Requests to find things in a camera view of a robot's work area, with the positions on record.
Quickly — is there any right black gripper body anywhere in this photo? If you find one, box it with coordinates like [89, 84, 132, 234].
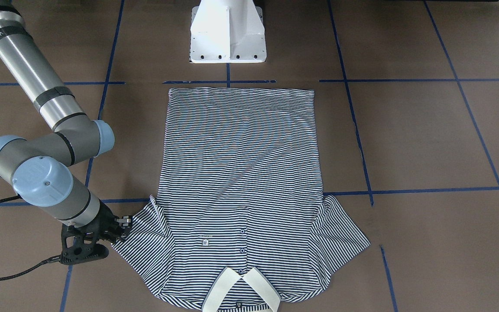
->
[61, 204, 125, 244]

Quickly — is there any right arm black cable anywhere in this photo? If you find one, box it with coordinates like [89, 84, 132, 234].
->
[0, 195, 66, 282]

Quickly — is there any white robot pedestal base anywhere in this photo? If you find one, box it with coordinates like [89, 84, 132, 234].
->
[189, 0, 267, 64]

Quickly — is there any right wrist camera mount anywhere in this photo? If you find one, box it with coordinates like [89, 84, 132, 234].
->
[59, 237, 109, 265]

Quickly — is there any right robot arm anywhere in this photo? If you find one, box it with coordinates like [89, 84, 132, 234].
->
[0, 0, 131, 243]

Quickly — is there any striped navy white polo shirt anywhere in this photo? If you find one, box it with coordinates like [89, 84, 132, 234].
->
[113, 88, 370, 312]

